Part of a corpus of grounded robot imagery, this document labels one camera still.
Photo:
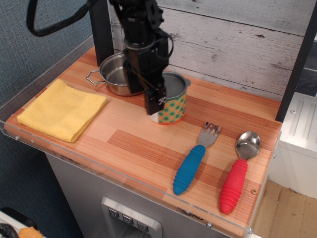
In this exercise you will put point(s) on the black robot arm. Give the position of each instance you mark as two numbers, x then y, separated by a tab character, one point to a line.
139	19

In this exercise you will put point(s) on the green orange dotted toy can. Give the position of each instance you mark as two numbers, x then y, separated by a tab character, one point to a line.
175	105

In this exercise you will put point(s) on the silver dispenser button panel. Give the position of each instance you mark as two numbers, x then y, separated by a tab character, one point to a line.
125	222

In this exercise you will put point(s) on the clear acrylic table guard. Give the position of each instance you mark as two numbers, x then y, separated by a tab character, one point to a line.
171	173

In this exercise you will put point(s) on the black and orange object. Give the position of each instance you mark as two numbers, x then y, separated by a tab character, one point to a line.
16	225

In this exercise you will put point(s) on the grey toy fridge cabinet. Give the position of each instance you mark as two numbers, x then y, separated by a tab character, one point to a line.
84	184

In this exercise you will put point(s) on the yellow folded cloth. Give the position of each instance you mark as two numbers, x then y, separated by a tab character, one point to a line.
61	111

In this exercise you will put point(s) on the dark vertical post left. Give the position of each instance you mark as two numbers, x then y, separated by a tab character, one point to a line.
101	29

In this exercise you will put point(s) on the red handled spoon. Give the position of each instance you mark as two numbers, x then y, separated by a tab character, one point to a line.
248	146

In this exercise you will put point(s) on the dark vertical post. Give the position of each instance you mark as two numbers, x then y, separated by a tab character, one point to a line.
101	29
298	66

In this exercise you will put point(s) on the dark vertical post right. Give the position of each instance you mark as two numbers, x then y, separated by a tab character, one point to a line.
298	66

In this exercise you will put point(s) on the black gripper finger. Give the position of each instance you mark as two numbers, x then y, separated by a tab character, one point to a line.
134	84
155	100

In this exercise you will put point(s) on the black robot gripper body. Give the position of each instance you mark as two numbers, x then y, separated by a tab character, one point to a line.
149	59

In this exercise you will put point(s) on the white toy furniture piece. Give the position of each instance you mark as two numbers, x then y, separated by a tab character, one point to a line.
294	163

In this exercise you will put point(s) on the small stainless steel pot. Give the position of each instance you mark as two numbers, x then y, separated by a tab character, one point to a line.
112	74

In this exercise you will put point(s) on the blue handled fork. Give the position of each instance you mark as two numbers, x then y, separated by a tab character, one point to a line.
188	169

